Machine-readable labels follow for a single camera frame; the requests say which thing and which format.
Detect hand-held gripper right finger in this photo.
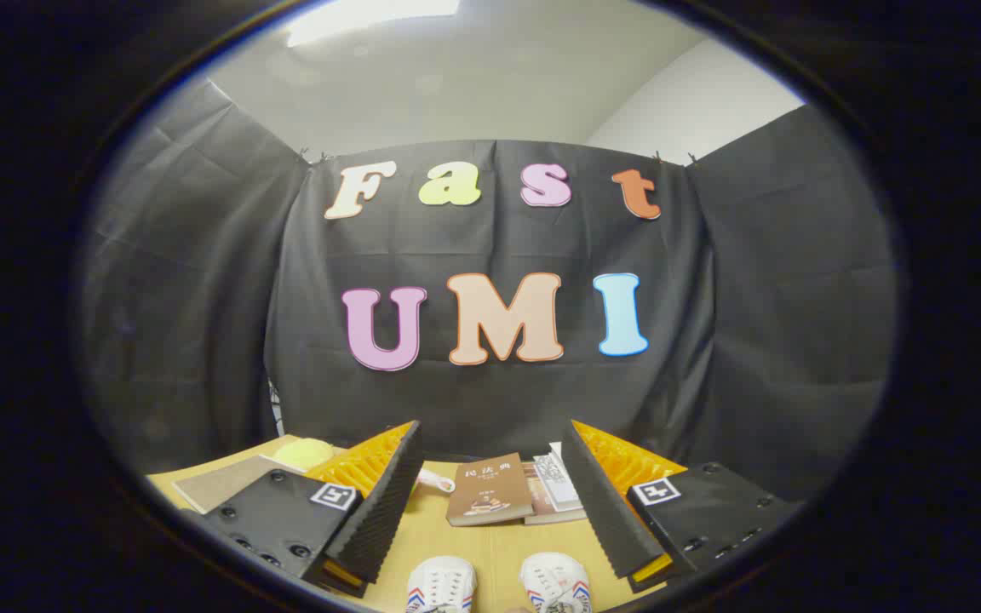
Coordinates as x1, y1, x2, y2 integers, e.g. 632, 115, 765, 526
560, 419, 803, 594

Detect black backdrop cloth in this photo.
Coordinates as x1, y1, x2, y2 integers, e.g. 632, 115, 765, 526
77, 78, 898, 503

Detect beige fabric storage box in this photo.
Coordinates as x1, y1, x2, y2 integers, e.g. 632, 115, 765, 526
171, 454, 309, 515

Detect brown cover book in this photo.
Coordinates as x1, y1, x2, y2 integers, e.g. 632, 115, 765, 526
445, 452, 535, 528

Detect white canvas shoe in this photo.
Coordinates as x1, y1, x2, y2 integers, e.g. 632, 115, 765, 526
519, 552, 594, 613
405, 556, 479, 613

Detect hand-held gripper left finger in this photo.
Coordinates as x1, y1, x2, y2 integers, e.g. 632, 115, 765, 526
201, 420, 424, 599

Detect tan book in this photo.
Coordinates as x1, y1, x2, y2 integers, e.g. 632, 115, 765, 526
522, 462, 588, 526

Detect yellow plush toy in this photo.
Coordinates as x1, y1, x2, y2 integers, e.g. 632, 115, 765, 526
273, 438, 336, 472

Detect plain white book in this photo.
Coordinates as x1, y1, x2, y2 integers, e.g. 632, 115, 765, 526
532, 454, 583, 513

